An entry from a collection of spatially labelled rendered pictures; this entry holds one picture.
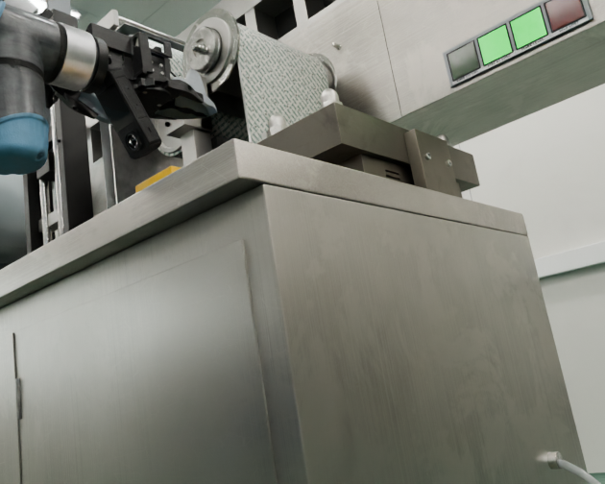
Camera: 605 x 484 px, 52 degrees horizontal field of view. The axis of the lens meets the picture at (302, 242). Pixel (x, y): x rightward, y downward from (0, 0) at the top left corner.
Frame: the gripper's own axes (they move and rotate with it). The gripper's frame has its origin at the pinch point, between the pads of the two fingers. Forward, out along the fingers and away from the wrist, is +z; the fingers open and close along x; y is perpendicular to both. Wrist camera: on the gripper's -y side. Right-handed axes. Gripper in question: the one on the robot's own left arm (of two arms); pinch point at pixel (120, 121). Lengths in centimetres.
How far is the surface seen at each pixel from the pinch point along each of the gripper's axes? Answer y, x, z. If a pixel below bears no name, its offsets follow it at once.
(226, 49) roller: 19.9, 9.9, 4.1
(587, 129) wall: -12, 210, 185
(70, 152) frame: -11.1, -3.9, -2.4
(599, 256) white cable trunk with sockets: -23, 154, 220
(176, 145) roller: 3.4, 1.4, 9.5
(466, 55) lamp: 43, 27, 34
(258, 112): 20.9, 3.1, 13.9
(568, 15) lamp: 61, 26, 37
